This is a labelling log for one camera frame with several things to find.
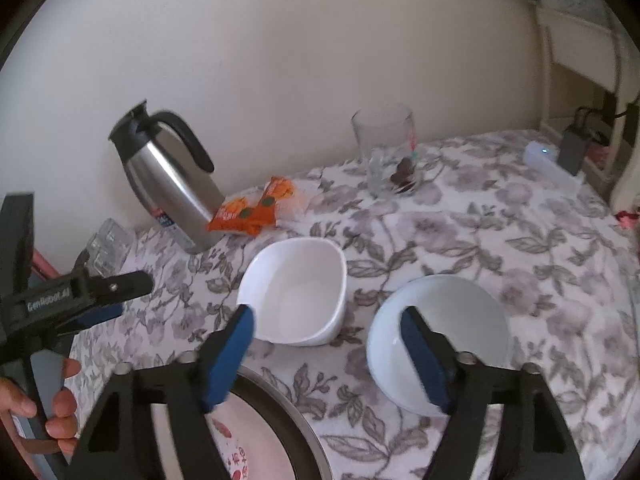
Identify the cluster of clear drinking glasses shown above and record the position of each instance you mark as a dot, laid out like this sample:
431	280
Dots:
107	245

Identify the round steel plate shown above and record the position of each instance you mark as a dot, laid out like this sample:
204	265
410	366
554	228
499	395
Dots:
305	440

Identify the small clear glass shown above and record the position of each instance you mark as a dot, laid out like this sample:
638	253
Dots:
382	180

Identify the clear glass measuring jug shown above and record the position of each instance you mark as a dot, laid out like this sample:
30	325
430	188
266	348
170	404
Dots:
380	130

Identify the black charger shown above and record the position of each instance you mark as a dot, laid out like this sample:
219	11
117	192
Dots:
572	147

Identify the white round bowl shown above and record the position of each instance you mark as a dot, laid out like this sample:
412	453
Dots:
450	310

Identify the white square bowl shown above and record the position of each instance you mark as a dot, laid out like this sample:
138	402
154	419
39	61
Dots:
300	290

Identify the orange snack packet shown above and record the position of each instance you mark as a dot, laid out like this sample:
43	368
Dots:
277	197
232	217

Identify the grey floral tablecloth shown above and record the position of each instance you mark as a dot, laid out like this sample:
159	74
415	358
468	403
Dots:
500	240

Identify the white plate with flower print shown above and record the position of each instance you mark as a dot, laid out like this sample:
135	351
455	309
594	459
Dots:
272	455

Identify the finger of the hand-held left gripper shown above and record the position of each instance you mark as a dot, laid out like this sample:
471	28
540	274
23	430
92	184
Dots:
102	316
117	287

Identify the brown food pieces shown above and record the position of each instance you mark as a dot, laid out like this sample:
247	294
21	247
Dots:
404	175

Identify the white power bank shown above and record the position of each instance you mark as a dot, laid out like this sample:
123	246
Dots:
542	156

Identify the person's left hand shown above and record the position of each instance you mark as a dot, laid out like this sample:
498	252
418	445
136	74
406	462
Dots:
64	410

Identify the small red object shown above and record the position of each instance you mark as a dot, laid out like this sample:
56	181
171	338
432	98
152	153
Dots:
627	219

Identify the white bowl with strawberry print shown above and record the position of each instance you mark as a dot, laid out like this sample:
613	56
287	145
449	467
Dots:
227	447

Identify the white wooden furniture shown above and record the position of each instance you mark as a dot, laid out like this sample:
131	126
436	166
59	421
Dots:
575	40

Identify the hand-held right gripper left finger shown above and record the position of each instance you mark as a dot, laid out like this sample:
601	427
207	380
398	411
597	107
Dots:
230	355

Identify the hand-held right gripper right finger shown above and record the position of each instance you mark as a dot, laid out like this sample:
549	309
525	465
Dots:
425	360

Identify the pink rail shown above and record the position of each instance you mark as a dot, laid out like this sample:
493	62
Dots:
46	261

